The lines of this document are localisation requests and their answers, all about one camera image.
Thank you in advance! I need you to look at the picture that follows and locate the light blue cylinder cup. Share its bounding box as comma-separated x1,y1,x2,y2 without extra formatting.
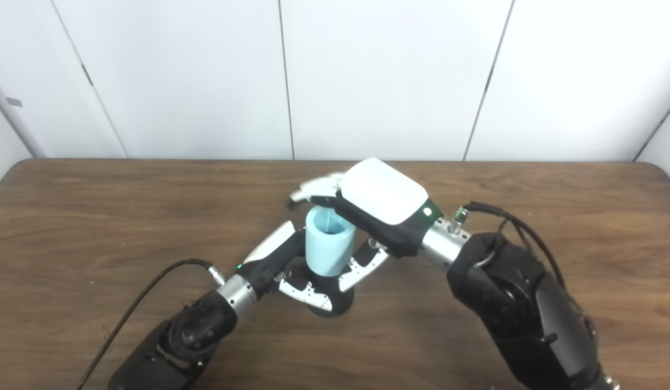
305,206,357,277

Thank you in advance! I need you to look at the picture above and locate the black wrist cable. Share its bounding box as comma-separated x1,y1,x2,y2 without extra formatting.
75,259,227,390
454,201,568,288

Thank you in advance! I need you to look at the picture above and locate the black funnel-shaped nozzle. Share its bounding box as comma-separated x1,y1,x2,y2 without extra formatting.
291,260,356,318

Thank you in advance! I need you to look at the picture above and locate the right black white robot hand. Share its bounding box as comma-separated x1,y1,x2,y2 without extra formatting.
289,158,444,293

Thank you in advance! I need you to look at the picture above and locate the white corner wall post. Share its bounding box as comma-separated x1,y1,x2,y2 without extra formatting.
0,73,45,159

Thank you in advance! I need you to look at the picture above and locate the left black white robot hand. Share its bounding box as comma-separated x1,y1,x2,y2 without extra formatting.
235,220,335,313

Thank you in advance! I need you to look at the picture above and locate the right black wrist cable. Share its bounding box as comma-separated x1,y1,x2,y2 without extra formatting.
454,201,568,288

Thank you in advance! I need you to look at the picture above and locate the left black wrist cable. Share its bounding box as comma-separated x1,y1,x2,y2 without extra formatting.
75,259,227,390

